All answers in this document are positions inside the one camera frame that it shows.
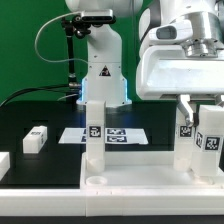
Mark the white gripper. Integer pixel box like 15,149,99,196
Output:
136,45,224,127

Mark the white desk top tray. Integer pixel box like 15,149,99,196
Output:
80,151,224,196

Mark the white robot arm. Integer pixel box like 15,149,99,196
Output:
65,0,224,125

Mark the fiducial marker sheet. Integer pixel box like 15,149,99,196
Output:
59,128,148,145

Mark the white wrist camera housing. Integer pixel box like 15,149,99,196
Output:
148,19,193,45

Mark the grey camera on stand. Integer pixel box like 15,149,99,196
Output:
81,9,114,23

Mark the black cable bundle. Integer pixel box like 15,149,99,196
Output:
0,84,81,108

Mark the white front barrier wall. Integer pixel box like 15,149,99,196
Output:
0,189,224,217

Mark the white barrier wall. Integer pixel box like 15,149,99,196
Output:
0,189,224,217
0,152,10,181

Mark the black camera stand pole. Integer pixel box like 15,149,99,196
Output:
61,16,90,90

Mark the grey camera cable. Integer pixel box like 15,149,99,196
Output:
34,12,90,65

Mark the white left barrier wall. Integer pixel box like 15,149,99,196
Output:
0,152,10,181

